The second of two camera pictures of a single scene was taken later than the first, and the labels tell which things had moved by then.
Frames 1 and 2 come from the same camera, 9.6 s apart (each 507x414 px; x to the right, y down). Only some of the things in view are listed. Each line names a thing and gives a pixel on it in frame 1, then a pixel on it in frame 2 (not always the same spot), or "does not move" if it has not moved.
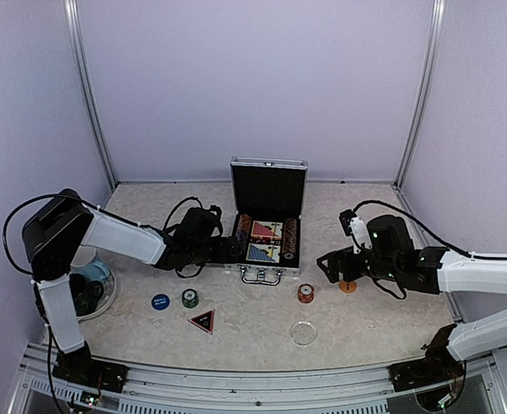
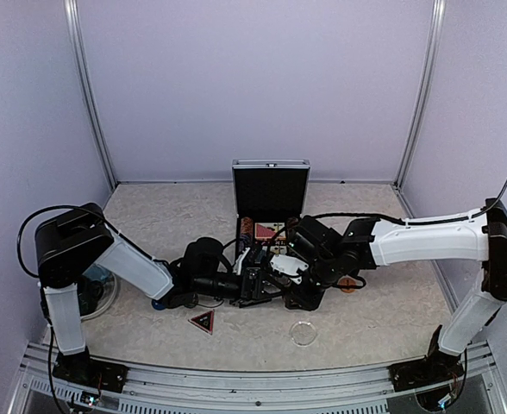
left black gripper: [222, 257] → [248, 298]
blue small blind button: [160, 302] does not move
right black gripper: [334, 257] → [307, 302]
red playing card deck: [266, 229] does not move
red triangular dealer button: [204, 321] does not move
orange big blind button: [347, 287] does not move
